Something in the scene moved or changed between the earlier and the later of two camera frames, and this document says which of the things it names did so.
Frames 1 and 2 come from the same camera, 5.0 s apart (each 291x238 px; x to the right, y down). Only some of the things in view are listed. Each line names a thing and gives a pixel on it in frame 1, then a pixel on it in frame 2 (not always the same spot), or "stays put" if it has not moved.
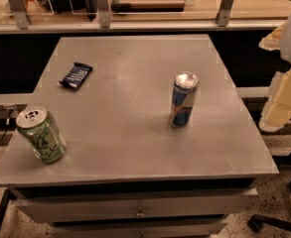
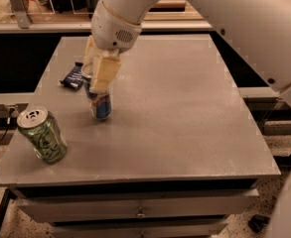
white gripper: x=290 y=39 → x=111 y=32
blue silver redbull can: x=184 y=92 → x=100 y=105
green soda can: x=43 y=131 stays put
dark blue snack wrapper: x=75 y=76 stays put
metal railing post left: x=16 y=6 stays put
